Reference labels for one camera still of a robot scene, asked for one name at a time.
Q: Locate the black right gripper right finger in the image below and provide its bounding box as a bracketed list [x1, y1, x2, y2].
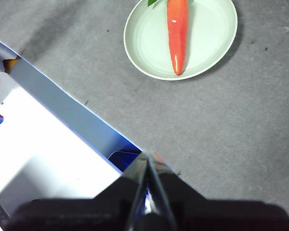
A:
[148, 153, 289, 231]

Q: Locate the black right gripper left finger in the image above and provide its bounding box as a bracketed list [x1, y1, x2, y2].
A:
[1, 153, 149, 231]

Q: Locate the green plate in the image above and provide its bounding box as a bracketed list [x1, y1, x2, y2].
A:
[123, 0, 238, 81]

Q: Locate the orange carrot with green leaves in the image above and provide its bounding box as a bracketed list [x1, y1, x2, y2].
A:
[147, 0, 196, 77]

